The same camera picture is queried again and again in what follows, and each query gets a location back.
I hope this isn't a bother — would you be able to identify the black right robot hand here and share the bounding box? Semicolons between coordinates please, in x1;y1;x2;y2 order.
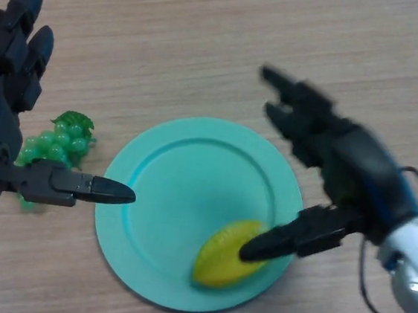
238;64;418;280

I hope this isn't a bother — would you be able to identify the yellow starfruit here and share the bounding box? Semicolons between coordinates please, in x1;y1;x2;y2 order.
190;213;274;293

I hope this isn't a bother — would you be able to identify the green round plate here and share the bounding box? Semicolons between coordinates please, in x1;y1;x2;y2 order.
86;106;312;313

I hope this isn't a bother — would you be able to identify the green grape bunch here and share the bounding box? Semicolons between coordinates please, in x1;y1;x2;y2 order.
7;105;101;219

